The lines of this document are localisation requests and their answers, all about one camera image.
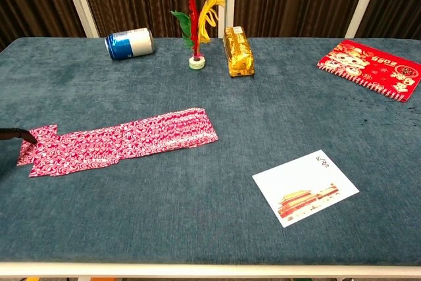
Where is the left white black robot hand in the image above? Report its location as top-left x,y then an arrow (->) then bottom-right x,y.
0,127 -> 38,145

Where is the single pink white playing card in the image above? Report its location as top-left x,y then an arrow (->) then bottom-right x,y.
16,124 -> 59,166

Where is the pink white playing card row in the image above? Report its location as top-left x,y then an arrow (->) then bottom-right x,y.
28,107 -> 219,178

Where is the gold foil package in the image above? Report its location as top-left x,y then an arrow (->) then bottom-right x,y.
223,26 -> 256,78

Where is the blue white drink can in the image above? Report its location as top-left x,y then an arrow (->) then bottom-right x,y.
104,27 -> 155,61

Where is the feather shuttlecock with white base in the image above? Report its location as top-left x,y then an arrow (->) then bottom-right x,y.
170,0 -> 226,70

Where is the blue felt table mat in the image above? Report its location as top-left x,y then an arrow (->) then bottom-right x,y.
0,36 -> 421,266

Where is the white postcard with red palace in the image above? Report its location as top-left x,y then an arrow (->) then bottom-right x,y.
252,149 -> 360,228

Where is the red spiral-bound calendar notebook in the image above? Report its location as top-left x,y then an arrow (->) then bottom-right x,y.
316,39 -> 421,103

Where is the white partition frame post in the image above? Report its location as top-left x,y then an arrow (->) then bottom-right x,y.
59,0 -> 101,39
217,0 -> 237,39
343,0 -> 385,39

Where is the white table frame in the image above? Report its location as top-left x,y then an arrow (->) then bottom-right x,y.
0,262 -> 421,279

